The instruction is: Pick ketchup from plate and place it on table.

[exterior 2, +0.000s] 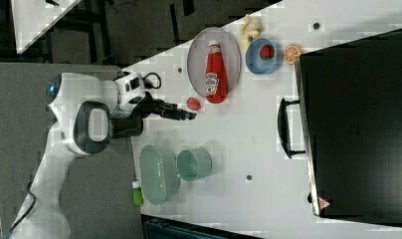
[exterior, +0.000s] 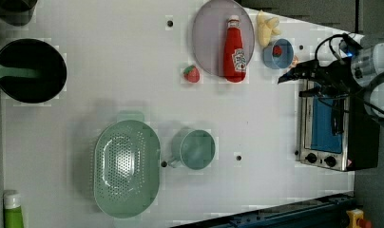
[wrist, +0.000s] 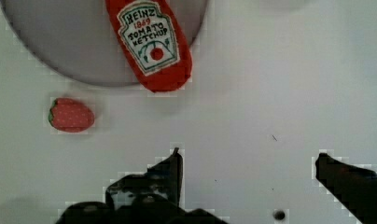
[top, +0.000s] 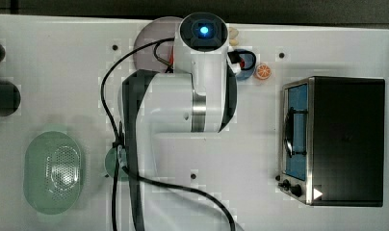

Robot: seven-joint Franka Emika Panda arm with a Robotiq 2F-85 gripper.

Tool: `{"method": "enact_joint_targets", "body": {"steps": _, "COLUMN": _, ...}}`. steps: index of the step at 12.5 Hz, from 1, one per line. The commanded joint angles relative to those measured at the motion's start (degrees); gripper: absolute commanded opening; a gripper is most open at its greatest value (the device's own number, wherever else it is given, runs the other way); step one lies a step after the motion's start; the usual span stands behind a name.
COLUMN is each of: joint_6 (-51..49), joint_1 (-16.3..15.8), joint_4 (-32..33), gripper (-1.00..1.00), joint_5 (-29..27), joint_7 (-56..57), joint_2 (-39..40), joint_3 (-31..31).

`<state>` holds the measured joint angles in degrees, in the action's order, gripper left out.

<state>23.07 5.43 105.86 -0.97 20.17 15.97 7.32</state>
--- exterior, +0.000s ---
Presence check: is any black toaster oven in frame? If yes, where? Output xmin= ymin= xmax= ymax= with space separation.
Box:
xmin=297 ymin=96 xmax=380 ymax=172

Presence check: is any green perforated colander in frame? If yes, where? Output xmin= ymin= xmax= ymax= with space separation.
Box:
xmin=93 ymin=110 xmax=161 ymax=219

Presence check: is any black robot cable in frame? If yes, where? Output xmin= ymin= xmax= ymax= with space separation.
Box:
xmin=314 ymin=32 xmax=384 ymax=127

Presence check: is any yellow red emergency button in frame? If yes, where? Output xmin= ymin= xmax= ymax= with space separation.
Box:
xmin=346 ymin=209 xmax=373 ymax=228

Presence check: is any black pot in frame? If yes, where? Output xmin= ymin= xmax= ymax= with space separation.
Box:
xmin=0 ymin=39 xmax=67 ymax=104

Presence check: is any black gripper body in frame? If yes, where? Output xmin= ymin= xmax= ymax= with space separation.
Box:
xmin=278 ymin=58 xmax=360 ymax=97

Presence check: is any blue aluminium frame rail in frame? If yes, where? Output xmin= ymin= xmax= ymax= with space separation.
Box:
xmin=171 ymin=194 xmax=356 ymax=228

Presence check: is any small red berry toy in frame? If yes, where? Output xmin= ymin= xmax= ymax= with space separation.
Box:
xmin=272 ymin=46 xmax=282 ymax=57

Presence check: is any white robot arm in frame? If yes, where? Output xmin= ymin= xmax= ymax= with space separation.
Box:
xmin=278 ymin=33 xmax=384 ymax=127

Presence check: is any dark cylindrical cup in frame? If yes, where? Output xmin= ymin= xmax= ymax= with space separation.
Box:
xmin=0 ymin=0 xmax=38 ymax=26

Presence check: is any blue bowl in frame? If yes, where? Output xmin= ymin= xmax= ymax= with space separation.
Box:
xmin=263 ymin=39 xmax=295 ymax=69

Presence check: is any red toy strawberry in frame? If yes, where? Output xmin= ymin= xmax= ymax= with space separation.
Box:
xmin=183 ymin=66 xmax=201 ymax=83

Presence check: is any green cup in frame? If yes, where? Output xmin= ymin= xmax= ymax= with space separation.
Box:
xmin=167 ymin=128 xmax=216 ymax=170

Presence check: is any green spatula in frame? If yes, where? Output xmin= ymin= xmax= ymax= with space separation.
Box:
xmin=0 ymin=64 xmax=41 ymax=80

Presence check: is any green bottle white cap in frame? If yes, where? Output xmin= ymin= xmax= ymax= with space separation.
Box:
xmin=4 ymin=191 xmax=24 ymax=228

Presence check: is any red ketchup bottle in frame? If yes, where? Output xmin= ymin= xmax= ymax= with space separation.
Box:
xmin=223 ymin=15 xmax=247 ymax=83

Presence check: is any round grey plate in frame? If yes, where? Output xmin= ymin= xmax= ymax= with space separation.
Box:
xmin=191 ymin=0 xmax=255 ymax=77

